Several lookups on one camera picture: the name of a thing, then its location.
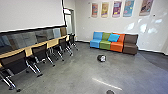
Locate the cyan cushion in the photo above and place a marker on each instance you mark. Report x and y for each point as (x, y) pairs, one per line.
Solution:
(113, 37)

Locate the orange sofa seat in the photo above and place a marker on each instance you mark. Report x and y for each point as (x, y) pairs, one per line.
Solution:
(117, 46)

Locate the brown sofa seat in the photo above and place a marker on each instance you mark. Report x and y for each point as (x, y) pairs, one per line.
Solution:
(130, 45)

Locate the blue sofa seat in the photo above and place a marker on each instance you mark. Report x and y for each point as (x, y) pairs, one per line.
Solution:
(96, 40)

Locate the long wooden table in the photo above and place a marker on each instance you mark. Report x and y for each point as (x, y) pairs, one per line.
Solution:
(30, 49)

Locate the green sofa seat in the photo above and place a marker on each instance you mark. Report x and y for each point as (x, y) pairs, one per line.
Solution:
(105, 43)

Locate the orange pink wall poster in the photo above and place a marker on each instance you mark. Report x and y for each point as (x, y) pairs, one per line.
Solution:
(94, 10)

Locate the black trash bag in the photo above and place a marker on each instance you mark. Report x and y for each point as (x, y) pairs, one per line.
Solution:
(101, 58)

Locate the yellow wall poster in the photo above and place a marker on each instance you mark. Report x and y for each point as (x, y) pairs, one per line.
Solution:
(105, 10)

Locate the brown wooden door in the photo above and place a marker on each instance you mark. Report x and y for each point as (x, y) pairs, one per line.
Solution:
(63, 31)

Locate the white projection screen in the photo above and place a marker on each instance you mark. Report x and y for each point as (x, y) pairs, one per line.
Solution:
(26, 13)

